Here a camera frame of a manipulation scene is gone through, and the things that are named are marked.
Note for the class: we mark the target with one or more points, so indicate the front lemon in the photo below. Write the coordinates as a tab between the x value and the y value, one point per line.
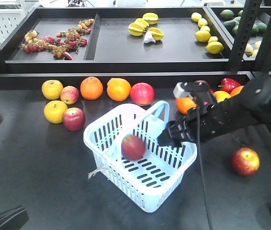
214	47

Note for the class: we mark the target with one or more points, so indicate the dark red apple near yellow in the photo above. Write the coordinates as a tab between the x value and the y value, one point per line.
74	119

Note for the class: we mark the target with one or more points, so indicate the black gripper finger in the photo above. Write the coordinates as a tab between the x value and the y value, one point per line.
13	219
165	139

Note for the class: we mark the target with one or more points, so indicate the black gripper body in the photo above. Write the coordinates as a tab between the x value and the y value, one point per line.
190	127

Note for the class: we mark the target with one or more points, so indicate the big red apple by oranges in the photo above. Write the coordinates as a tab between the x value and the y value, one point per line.
142	94

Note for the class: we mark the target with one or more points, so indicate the orange in right cluster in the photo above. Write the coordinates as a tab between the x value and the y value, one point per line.
184	104

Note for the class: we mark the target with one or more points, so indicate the large lemon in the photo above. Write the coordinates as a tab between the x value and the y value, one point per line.
202	36

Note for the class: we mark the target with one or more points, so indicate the black wooden fruit display table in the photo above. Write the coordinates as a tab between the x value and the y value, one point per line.
44	167

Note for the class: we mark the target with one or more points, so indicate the light blue plastic basket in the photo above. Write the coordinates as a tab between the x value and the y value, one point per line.
150	180

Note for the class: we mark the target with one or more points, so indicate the small pink apple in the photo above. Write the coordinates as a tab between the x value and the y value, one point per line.
69	95

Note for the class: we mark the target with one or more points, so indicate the cherry tomato vine pile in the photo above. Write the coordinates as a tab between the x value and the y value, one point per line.
62	44

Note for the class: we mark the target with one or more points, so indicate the yellow apple lower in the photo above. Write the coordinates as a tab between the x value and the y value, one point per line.
54	110

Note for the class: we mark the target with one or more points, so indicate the starfruit left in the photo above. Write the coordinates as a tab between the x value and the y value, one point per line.
137	29

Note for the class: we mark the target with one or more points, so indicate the starfruit right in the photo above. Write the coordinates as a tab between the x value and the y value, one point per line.
156	33

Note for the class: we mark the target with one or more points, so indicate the orange left of pair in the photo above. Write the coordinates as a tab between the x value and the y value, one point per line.
91	88

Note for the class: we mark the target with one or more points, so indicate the yellow apple in right cluster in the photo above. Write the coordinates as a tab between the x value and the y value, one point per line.
221	95

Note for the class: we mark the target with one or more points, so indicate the orange of pair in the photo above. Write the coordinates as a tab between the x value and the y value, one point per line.
91	88
118	89

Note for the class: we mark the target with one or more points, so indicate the rightmost orange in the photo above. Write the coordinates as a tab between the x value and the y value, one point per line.
236	90

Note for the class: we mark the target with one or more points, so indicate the red bell pepper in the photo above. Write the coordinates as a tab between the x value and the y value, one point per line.
228	85

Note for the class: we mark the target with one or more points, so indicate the white garlic bulb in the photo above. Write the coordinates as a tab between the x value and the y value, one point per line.
148	38

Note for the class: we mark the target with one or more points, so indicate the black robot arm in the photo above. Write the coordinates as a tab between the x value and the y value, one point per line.
211	119

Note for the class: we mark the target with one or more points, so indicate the orange right of pair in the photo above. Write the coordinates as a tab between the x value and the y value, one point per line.
118	89

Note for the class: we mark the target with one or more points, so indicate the starfruit top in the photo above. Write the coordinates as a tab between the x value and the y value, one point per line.
150	17

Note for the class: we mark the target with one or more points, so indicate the starfruit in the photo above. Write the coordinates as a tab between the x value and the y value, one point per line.
150	17
156	33
137	29

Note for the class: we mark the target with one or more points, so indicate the yellow apple upper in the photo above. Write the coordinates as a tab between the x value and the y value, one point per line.
52	89

